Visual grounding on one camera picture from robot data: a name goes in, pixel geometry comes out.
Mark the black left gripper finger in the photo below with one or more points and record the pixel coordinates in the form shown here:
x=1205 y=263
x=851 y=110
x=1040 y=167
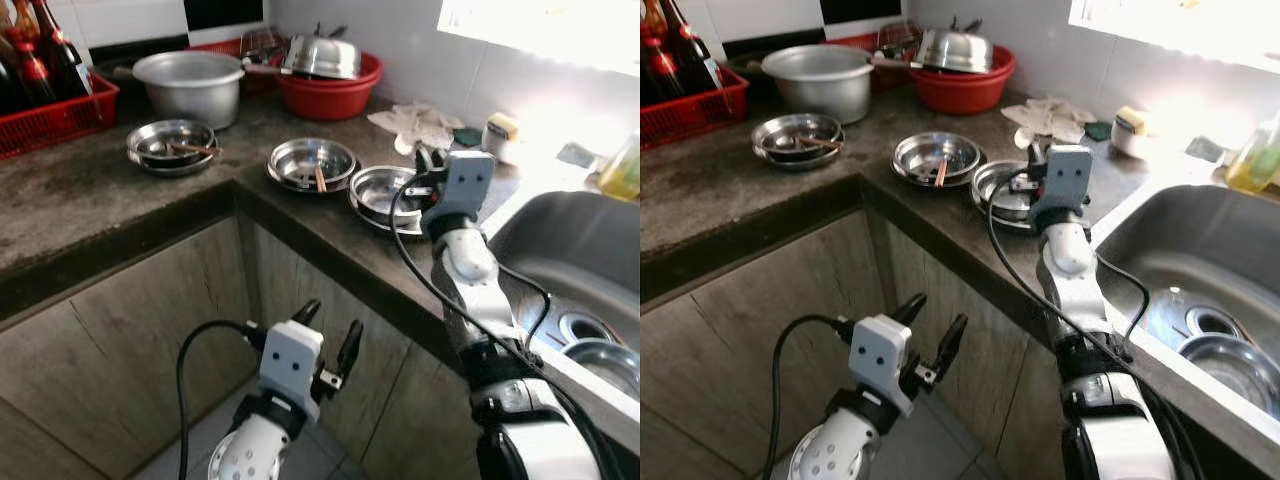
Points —
x=911 y=309
x=350 y=348
x=952 y=345
x=307 y=313

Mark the shallow steel bowl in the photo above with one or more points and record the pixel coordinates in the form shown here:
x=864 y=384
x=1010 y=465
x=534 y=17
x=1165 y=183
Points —
x=295 y=162
x=160 y=135
x=785 y=128
x=375 y=195
x=918 y=155
x=1000 y=190

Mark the white crumpled cloth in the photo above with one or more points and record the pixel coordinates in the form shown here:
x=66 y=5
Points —
x=1050 y=118
x=420 y=125

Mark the green scouring pad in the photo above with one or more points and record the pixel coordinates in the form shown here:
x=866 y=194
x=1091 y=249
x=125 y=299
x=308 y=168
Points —
x=1099 y=131
x=467 y=137

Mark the small white bowl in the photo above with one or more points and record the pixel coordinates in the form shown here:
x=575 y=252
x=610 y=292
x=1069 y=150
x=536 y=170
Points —
x=1127 y=146
x=497 y=150

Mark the yellow sponge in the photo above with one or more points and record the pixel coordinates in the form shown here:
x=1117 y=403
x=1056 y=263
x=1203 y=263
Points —
x=503 y=125
x=1132 y=120

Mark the wooden chopstick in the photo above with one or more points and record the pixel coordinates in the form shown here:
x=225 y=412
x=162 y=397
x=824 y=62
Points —
x=942 y=175
x=195 y=149
x=320 y=180
x=820 y=143

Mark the red plastic basin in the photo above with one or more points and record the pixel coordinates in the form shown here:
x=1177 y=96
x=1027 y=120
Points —
x=330 y=100
x=960 y=95

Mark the domed steel lid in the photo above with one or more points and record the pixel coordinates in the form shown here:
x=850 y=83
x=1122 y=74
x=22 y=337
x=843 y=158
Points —
x=955 y=52
x=325 y=58

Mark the small grey scrubber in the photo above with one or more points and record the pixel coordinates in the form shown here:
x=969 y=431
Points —
x=577 y=155
x=1207 y=149

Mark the stainless steel double sink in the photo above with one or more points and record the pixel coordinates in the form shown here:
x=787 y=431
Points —
x=570 y=240
x=1200 y=240

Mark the wooden counter cabinet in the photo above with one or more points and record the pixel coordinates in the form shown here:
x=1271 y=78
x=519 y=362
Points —
x=740 y=350
x=100 y=350

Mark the dish soap pump bottle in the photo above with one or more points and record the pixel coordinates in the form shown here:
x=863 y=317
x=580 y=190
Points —
x=1255 y=165
x=622 y=175

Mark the aluminium cooking pot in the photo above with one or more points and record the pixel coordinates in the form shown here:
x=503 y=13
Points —
x=820 y=95
x=190 y=100

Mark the dark bottle with red label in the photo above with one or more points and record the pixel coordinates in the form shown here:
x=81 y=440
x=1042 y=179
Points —
x=665 y=60
x=8 y=70
x=62 y=55
x=648 y=30
x=32 y=70
x=698 y=50

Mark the red plastic crate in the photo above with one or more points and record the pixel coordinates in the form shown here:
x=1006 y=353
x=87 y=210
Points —
x=690 y=115
x=55 y=120

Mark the round steel bowl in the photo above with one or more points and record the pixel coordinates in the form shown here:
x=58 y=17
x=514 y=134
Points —
x=1235 y=370
x=610 y=365

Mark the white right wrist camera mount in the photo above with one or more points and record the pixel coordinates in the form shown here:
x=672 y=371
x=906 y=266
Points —
x=465 y=180
x=1065 y=180

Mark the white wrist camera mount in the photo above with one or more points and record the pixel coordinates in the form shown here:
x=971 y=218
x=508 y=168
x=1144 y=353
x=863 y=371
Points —
x=1065 y=180
x=880 y=360
x=465 y=180
x=290 y=365

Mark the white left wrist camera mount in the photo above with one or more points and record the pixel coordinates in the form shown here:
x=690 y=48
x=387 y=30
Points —
x=290 y=365
x=880 y=360

